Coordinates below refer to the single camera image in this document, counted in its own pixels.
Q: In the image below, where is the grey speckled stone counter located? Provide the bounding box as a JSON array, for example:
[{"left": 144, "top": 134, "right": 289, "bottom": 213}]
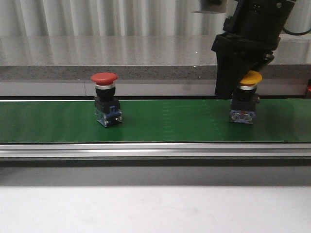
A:
[{"left": 0, "top": 34, "right": 311, "bottom": 81}]

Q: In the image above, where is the aluminium conveyor front rail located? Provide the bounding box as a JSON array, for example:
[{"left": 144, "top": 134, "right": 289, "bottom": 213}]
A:
[{"left": 0, "top": 142, "right": 311, "bottom": 161}]

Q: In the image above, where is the white corrugated curtain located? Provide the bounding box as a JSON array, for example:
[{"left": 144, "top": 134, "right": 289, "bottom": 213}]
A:
[{"left": 0, "top": 0, "right": 311, "bottom": 37}]

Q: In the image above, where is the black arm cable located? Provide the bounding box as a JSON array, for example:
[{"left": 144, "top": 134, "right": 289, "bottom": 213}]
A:
[{"left": 281, "top": 24, "right": 311, "bottom": 36}]

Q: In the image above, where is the white conveyor back rail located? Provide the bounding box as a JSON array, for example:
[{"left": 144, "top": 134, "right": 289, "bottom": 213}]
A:
[{"left": 0, "top": 79, "right": 308, "bottom": 97}]

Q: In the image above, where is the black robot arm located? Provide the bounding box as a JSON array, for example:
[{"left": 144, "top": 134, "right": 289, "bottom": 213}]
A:
[{"left": 211, "top": 0, "right": 295, "bottom": 100}]

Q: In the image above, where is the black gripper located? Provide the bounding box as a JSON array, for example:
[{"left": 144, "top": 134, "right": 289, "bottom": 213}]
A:
[{"left": 211, "top": 15, "right": 281, "bottom": 100}]

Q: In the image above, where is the green conveyor belt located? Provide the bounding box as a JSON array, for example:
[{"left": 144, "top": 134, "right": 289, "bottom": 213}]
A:
[{"left": 0, "top": 99, "right": 311, "bottom": 144}]

